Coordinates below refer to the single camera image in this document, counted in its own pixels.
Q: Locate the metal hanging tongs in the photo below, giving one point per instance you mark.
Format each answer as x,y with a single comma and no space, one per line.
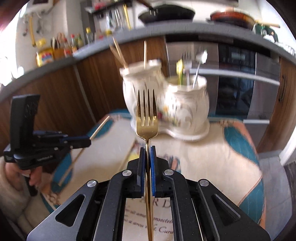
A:
116,17

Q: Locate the white ceramic holder saucer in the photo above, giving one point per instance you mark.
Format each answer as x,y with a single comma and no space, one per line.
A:
185,136

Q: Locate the dark green sauce bottle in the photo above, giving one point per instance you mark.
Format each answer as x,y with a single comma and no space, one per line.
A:
80,41

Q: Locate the printed teal and beige cloth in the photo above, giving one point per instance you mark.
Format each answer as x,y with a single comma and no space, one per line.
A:
208,162

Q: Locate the yellow hanging ladle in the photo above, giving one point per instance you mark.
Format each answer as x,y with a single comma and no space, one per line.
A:
32,30

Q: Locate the grey speckled kitchen counter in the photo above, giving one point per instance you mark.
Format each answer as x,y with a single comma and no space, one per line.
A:
148,31

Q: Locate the black wall shelf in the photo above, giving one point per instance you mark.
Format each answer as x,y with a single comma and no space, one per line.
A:
101,10

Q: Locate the person's left forearm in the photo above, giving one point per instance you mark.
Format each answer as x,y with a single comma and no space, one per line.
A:
13,197

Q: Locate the gold fork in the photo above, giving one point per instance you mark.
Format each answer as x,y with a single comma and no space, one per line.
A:
146,129

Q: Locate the stainless steel built-in oven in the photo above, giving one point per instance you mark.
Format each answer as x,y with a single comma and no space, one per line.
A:
235,69

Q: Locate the green and yellow plastic utensil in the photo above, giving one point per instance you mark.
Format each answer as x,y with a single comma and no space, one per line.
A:
180,67

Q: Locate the yellow lid jar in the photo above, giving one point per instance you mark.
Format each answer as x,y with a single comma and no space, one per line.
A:
108,32

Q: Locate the red cap sauce bottle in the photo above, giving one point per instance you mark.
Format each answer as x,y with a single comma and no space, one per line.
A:
67,48
73,45

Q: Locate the yellow utensil pot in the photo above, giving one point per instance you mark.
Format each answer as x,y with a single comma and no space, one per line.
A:
59,53

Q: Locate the green kettle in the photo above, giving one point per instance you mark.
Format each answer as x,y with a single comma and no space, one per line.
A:
266,31

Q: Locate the silver fork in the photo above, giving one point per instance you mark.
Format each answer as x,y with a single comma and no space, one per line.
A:
187,74

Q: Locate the clear oil bottle yellow cap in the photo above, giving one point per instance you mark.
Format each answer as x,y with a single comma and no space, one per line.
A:
89,36

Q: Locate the person's left hand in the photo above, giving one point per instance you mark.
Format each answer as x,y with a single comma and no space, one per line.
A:
34,178

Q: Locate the white floral ceramic utensil holder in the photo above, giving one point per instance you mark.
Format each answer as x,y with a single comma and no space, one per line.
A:
185,104

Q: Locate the black frying pan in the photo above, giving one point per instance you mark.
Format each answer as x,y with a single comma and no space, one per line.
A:
168,15

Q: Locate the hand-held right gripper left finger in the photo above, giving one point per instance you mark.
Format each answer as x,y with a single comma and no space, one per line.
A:
143,162

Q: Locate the narrow wooden cabinet door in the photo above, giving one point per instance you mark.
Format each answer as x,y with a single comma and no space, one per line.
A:
275,120

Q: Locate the silver spoon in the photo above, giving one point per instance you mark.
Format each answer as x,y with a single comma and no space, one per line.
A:
201,58

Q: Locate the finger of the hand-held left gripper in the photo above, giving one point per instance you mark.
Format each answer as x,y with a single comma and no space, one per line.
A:
79,144
78,138

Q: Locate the white dish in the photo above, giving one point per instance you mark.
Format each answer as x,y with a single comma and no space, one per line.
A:
285,48

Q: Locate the small white bottle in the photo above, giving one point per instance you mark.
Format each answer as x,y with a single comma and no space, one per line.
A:
99,35

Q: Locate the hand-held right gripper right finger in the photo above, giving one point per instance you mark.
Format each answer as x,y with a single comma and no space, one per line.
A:
152,162

